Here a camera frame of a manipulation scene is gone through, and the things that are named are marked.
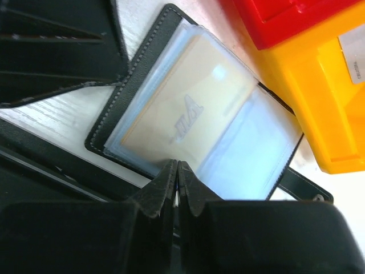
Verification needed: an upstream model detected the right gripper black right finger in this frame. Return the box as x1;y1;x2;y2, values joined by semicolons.
177;162;364;273

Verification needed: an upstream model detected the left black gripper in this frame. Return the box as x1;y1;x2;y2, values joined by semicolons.
1;120;139;204

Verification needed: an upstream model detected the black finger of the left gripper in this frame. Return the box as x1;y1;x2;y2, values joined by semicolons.
1;0;129;108

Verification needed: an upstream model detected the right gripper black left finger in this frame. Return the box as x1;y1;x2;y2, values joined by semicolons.
1;160;177;273

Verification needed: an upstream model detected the black card holder wallet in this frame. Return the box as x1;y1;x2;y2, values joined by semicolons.
85;3;334;203

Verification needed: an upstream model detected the yellow plastic bin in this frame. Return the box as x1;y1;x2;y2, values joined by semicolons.
255;1;364;174

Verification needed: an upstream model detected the red plastic bin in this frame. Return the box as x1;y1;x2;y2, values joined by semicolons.
233;0;359;50

